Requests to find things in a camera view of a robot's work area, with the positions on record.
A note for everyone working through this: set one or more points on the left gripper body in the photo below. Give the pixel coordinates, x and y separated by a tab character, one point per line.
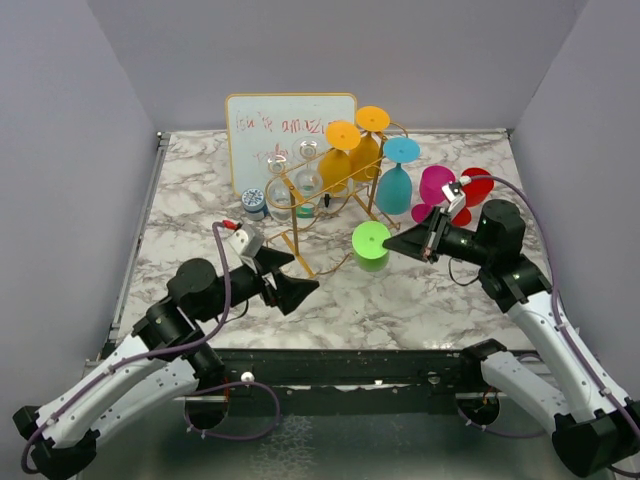
268	288

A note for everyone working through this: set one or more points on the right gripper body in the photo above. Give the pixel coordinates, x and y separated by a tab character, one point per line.
446	238

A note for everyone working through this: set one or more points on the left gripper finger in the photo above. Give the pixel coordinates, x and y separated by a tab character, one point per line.
268	260
290	292

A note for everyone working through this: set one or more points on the green wine glass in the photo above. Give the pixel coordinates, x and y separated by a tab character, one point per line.
367	245

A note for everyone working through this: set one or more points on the red wine glass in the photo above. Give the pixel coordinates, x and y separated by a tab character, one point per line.
476	193

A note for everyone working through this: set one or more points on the teal wine glass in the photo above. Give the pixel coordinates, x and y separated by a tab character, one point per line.
394	191

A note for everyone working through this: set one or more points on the pink wine glass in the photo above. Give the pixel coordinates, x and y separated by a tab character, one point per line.
430	190

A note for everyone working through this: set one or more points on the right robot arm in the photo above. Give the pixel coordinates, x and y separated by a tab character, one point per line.
592	421

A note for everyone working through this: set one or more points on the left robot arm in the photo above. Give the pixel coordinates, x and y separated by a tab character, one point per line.
167	354

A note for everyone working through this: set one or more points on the front clear wine glass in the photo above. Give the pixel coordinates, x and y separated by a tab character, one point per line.
277	191

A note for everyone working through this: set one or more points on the clear wine glass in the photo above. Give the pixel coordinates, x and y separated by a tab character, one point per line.
277	191
307	179

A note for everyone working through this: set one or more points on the rear clear wine glass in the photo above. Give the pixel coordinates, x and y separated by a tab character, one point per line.
307	179

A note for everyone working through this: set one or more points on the rear orange wine glass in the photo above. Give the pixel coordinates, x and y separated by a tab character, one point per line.
371	119

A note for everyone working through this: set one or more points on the orange wine glass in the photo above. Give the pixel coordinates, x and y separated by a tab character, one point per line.
335	168
371	119

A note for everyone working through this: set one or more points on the front orange wine glass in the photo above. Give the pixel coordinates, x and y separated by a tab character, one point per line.
335	168

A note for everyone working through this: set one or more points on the blue white small can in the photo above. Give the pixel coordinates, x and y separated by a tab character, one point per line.
254	204

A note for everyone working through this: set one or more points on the yellow framed whiteboard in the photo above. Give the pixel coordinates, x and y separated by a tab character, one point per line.
266	131

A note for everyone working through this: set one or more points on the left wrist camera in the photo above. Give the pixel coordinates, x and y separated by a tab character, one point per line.
244	241

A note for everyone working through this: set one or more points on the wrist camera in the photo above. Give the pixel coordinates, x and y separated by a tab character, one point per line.
244	241
455	195

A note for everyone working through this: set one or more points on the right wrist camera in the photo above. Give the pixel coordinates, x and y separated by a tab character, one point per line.
455	195

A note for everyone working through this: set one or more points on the gold wire glass rack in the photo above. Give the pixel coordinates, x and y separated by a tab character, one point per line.
323	244

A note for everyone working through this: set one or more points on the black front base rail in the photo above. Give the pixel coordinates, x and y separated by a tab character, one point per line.
346	382

